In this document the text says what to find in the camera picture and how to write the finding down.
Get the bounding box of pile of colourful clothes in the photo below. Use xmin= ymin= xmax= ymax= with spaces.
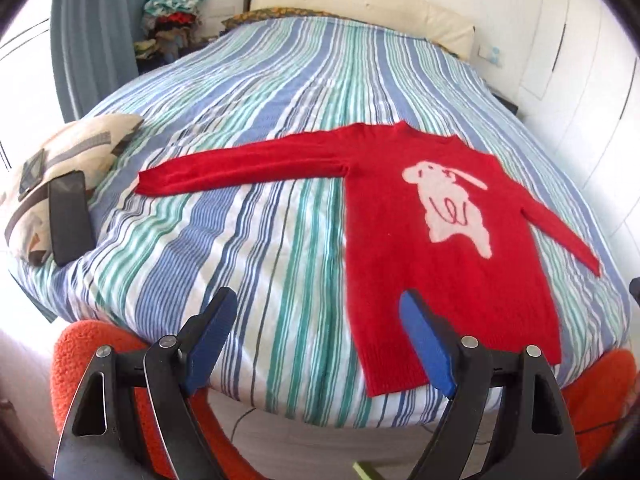
xmin=134 ymin=0 xmax=207 ymax=63

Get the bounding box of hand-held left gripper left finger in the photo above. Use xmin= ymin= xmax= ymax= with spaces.
xmin=52 ymin=286 xmax=239 ymax=480

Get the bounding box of red sweater with white rabbit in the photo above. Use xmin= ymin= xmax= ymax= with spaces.
xmin=136 ymin=121 xmax=602 ymax=397

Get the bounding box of striped blue green bed blanket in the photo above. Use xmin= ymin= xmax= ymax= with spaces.
xmin=10 ymin=14 xmax=632 ymax=428

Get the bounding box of cream padded headboard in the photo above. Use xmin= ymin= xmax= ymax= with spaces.
xmin=244 ymin=0 xmax=476 ymax=58

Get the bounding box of yellow patterned pillow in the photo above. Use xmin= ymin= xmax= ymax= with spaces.
xmin=221 ymin=6 xmax=346 ymax=33

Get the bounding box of black phone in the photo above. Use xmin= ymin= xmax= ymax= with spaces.
xmin=48 ymin=170 xmax=96 ymax=267

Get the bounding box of cream patterned cushion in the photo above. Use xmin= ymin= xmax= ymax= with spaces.
xmin=4 ymin=112 xmax=145 ymax=266

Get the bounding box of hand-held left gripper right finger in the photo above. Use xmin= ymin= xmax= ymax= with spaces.
xmin=400 ymin=289 xmax=583 ymax=480

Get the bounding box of blue curtain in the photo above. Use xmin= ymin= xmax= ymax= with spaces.
xmin=50 ymin=0 xmax=176 ymax=123

